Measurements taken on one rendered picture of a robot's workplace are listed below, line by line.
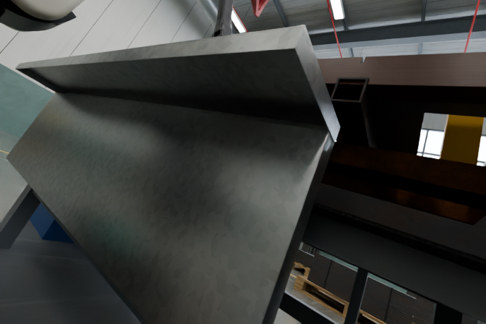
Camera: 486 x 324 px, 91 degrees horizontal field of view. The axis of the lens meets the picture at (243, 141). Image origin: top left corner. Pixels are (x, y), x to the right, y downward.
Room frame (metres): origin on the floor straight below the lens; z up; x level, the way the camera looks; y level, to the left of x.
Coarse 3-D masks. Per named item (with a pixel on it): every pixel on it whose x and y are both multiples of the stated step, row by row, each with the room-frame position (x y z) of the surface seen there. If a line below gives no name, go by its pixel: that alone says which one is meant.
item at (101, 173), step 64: (64, 128) 0.88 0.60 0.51; (128, 128) 0.63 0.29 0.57; (192, 128) 0.49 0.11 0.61; (256, 128) 0.39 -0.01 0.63; (64, 192) 0.70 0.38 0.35; (128, 192) 0.54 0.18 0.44; (192, 192) 0.43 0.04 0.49; (256, 192) 0.36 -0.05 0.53; (128, 256) 0.48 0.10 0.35; (192, 256) 0.40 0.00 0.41; (256, 256) 0.34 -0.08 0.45; (192, 320) 0.37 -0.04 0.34; (256, 320) 0.32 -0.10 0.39
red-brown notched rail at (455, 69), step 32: (320, 64) 0.39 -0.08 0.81; (352, 64) 0.35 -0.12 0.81; (384, 64) 0.32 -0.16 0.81; (416, 64) 0.30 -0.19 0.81; (448, 64) 0.27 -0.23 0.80; (480, 64) 0.25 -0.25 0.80; (352, 96) 0.38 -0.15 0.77; (384, 96) 0.34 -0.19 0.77; (416, 96) 0.31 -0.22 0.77; (448, 96) 0.28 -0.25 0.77; (480, 96) 0.26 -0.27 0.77
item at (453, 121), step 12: (456, 120) 0.38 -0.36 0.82; (468, 120) 0.37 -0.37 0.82; (480, 120) 0.36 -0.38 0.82; (444, 132) 0.41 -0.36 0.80; (456, 132) 0.38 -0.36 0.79; (468, 132) 0.37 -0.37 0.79; (480, 132) 0.36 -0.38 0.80; (444, 144) 0.39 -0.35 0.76; (456, 144) 0.38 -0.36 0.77; (468, 144) 0.37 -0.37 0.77; (444, 156) 0.39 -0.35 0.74; (456, 156) 0.38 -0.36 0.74; (468, 156) 0.37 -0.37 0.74
